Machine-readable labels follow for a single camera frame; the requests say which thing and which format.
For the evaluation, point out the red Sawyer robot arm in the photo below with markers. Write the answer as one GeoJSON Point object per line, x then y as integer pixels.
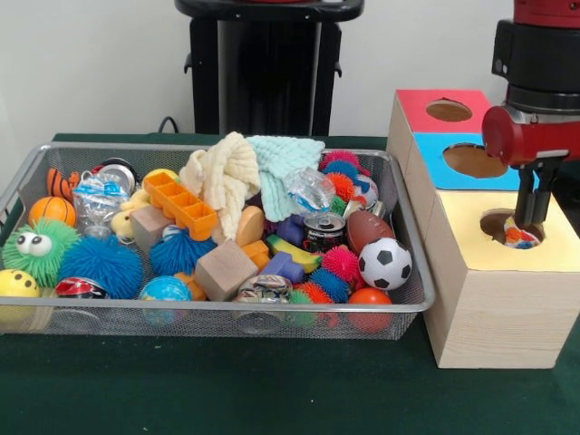
{"type": "Point", "coordinates": [539, 54]}

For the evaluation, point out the dark green tablecloth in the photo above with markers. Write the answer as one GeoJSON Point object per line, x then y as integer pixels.
{"type": "Point", "coordinates": [566, 181]}
{"type": "Point", "coordinates": [226, 394]}

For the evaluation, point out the blue spiky ball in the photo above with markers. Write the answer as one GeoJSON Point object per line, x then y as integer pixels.
{"type": "Point", "coordinates": [102, 267]}

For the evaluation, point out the wooden box with three holes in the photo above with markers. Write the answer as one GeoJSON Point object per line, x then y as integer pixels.
{"type": "Point", "coordinates": [498, 317]}

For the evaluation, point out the plain wooden block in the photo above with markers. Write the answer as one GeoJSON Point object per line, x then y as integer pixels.
{"type": "Point", "coordinates": [224, 272]}

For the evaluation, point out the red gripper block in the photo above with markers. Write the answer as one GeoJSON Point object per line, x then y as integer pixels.
{"type": "Point", "coordinates": [521, 140]}

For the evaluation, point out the black drink can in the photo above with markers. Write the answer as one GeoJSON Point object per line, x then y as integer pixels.
{"type": "Point", "coordinates": [322, 234]}

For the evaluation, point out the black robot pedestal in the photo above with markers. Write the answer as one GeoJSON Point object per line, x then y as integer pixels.
{"type": "Point", "coordinates": [272, 68]}

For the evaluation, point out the cream knitted cloth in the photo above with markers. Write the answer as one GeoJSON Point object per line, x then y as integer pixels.
{"type": "Point", "coordinates": [222, 181]}

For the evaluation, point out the shallow mesh bin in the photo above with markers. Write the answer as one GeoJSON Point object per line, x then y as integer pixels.
{"type": "Point", "coordinates": [272, 324]}

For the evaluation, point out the brown toy football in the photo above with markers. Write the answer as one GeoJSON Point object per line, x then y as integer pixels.
{"type": "Point", "coordinates": [369, 231]}

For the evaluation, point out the green spiky ball with eyes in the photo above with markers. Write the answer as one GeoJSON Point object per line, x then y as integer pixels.
{"type": "Point", "coordinates": [50, 260]}

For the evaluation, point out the clear plastic bottle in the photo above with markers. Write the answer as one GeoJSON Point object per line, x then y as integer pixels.
{"type": "Point", "coordinates": [308, 190]}

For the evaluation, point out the white multicolour print cloth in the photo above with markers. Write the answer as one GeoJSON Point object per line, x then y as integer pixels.
{"type": "Point", "coordinates": [519, 238]}

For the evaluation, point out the black and white soccer ball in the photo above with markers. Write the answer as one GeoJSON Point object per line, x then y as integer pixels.
{"type": "Point", "coordinates": [385, 264]}

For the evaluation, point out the mint green cloth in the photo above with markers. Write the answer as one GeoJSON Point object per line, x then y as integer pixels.
{"type": "Point", "coordinates": [290, 154]}

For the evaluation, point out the orange toy brick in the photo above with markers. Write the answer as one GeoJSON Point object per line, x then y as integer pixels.
{"type": "Point", "coordinates": [181, 206]}

